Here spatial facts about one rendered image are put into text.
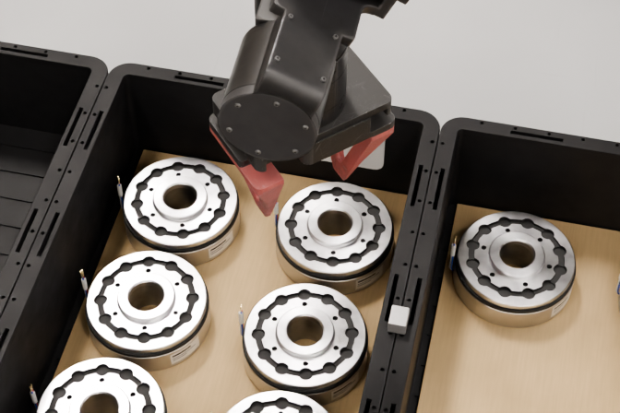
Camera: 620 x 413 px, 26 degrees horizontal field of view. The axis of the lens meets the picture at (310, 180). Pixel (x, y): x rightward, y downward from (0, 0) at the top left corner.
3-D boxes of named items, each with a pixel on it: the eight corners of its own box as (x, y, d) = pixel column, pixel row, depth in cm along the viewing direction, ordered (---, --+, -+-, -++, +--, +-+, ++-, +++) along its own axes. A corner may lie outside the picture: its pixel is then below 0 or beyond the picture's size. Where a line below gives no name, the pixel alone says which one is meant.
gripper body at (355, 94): (393, 118, 88) (399, 39, 83) (258, 180, 85) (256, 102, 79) (341, 56, 92) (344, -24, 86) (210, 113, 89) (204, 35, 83)
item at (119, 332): (110, 244, 117) (109, 240, 116) (220, 266, 115) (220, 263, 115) (69, 340, 111) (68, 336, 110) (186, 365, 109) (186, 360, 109)
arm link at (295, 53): (446, -77, 76) (308, -145, 74) (415, 68, 69) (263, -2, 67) (356, 46, 85) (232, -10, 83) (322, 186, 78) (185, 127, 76)
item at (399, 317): (391, 312, 104) (391, 303, 103) (409, 315, 103) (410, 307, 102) (387, 332, 102) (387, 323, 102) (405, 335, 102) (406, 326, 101)
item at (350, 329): (262, 277, 115) (262, 272, 114) (377, 300, 113) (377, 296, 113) (229, 375, 109) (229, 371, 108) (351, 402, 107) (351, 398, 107)
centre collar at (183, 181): (159, 176, 121) (158, 171, 121) (212, 182, 121) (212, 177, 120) (147, 218, 118) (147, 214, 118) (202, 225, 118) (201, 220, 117)
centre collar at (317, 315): (283, 303, 112) (283, 300, 112) (340, 315, 112) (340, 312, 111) (268, 352, 109) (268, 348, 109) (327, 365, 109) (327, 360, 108)
